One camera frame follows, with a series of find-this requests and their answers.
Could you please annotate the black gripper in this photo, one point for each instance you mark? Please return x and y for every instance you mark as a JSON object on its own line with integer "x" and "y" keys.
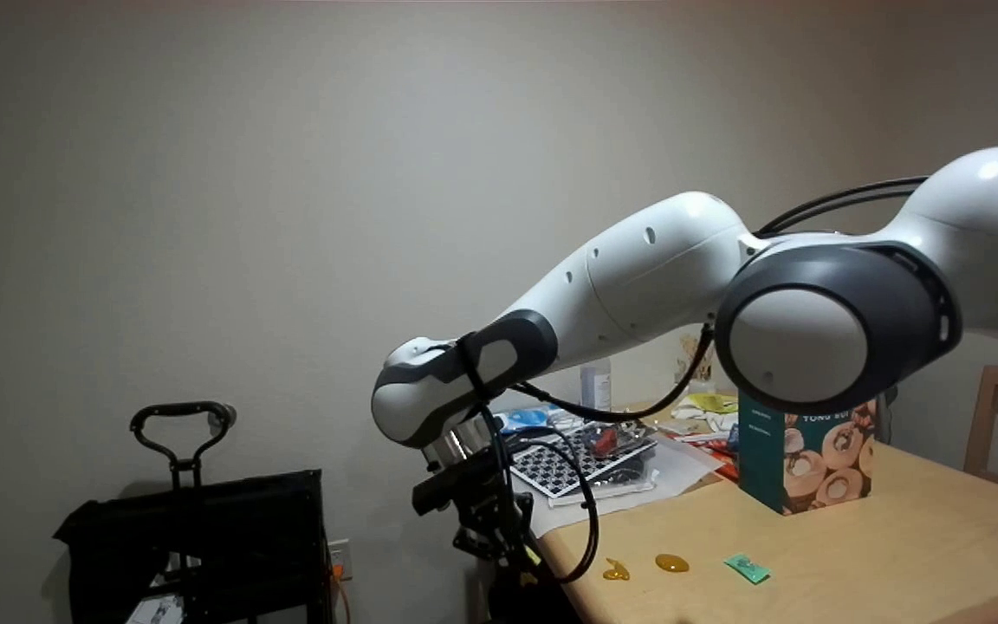
{"x": 486, "y": 522}

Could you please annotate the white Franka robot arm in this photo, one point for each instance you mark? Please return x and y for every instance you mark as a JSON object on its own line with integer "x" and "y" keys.
{"x": 638, "y": 264}

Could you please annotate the yellow candy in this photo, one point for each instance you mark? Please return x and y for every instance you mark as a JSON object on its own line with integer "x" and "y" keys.
{"x": 668, "y": 564}
{"x": 615, "y": 569}

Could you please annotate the black white checkerboard board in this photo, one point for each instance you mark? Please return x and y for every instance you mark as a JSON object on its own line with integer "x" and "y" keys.
{"x": 608, "y": 464}

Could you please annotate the blue snack packet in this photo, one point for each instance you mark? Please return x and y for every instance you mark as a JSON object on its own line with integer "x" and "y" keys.
{"x": 533, "y": 422}

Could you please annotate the small red object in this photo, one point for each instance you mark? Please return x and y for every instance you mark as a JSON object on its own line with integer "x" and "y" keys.
{"x": 604, "y": 437}

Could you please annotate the green sachet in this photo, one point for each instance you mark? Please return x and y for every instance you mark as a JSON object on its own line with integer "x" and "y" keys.
{"x": 745, "y": 569}

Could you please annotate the yellow snack bag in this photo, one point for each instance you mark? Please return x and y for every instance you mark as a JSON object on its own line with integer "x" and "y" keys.
{"x": 709, "y": 415}

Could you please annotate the teal doughnut print gift bag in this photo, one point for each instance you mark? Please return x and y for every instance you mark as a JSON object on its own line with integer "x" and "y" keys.
{"x": 821, "y": 470}

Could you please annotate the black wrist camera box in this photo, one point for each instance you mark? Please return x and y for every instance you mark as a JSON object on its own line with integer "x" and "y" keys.
{"x": 443, "y": 488}

